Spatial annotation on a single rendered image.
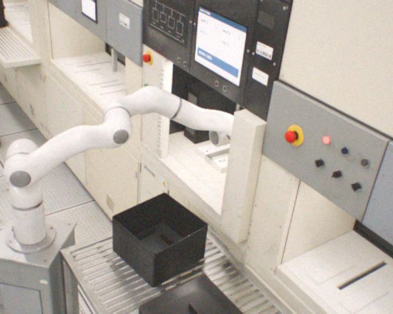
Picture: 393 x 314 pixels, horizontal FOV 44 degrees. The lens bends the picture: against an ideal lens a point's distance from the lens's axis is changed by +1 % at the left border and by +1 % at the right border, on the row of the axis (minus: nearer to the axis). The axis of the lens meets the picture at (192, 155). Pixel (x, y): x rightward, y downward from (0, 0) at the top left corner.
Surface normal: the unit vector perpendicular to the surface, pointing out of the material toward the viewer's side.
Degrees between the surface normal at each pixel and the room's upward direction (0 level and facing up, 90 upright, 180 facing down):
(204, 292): 0
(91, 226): 0
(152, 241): 0
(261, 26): 90
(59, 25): 90
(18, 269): 90
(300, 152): 90
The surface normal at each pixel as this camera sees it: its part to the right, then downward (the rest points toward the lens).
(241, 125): -0.83, 0.24
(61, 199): 0.07, -0.85
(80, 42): 0.56, 0.47
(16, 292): -0.18, 0.51
